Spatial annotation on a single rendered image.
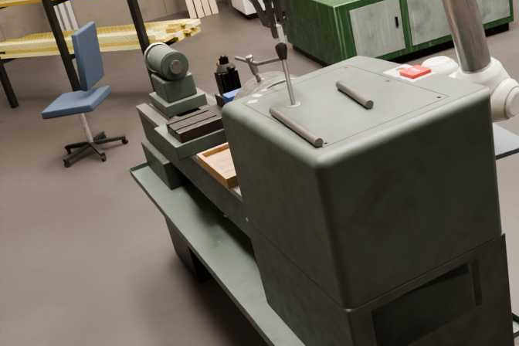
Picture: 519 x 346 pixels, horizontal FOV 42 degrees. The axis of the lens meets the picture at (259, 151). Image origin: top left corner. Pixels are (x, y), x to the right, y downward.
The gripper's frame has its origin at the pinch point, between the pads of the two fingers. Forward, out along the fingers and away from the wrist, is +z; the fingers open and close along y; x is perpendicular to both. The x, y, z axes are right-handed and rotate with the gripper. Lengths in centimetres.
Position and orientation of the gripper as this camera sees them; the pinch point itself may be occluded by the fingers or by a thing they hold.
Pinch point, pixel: (279, 37)
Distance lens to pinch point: 194.1
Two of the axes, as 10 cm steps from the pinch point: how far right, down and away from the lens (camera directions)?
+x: 4.2, 2.7, -8.7
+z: 2.3, 8.9, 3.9
